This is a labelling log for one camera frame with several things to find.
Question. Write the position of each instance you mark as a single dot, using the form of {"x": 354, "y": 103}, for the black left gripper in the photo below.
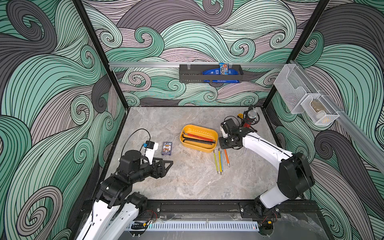
{"x": 160, "y": 171}

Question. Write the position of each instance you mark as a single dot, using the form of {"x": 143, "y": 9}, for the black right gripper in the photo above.
{"x": 229, "y": 141}

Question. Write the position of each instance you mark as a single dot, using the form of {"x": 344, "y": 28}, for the black hex key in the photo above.
{"x": 199, "y": 143}

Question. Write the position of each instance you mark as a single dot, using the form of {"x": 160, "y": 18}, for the red hex key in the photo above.
{"x": 199, "y": 137}

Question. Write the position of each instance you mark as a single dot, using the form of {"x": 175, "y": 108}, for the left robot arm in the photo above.
{"x": 116, "y": 206}

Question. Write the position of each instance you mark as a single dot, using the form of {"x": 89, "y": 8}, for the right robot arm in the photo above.
{"x": 294, "y": 173}

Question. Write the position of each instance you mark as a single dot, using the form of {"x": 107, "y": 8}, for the blue playing cards box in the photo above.
{"x": 167, "y": 148}

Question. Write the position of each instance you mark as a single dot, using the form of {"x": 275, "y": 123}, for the yellow plastic storage box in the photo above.
{"x": 200, "y": 131}

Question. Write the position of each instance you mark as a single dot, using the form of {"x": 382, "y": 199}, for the black tripod microphone stand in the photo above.
{"x": 249, "y": 118}

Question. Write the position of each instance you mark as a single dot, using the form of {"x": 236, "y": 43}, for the blue snack packet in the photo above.
{"x": 223, "y": 69}

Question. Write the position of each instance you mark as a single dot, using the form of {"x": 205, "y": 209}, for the small clear bin with contents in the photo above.
{"x": 319, "y": 110}

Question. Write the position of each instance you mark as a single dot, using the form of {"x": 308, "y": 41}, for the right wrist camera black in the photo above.
{"x": 229, "y": 125}

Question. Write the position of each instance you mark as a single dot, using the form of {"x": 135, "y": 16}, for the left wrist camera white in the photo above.
{"x": 150, "y": 148}

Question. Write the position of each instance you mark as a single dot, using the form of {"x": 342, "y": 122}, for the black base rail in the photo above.
{"x": 165, "y": 209}

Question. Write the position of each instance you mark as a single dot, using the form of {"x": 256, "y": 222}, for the white slotted cable duct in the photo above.
{"x": 206, "y": 226}

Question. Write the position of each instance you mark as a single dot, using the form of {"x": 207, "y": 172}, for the black frame corner post left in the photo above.
{"x": 95, "y": 41}

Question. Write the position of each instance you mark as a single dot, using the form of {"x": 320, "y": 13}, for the black frame corner post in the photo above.
{"x": 313, "y": 20}
{"x": 95, "y": 41}

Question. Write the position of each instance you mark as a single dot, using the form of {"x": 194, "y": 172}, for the clear plastic wall bin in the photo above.
{"x": 291, "y": 85}

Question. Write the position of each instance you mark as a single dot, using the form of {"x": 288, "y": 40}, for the black wall shelf basket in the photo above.
{"x": 194, "y": 73}

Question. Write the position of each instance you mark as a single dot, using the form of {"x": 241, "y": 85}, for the aluminium back rail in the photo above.
{"x": 152, "y": 64}

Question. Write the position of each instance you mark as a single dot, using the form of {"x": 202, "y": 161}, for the aluminium rail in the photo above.
{"x": 371, "y": 150}
{"x": 152, "y": 64}

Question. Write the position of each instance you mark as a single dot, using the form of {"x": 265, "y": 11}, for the black frame corner post right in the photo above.
{"x": 313, "y": 20}

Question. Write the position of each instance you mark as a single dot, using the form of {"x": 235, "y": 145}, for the aluminium right rail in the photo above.
{"x": 371, "y": 150}

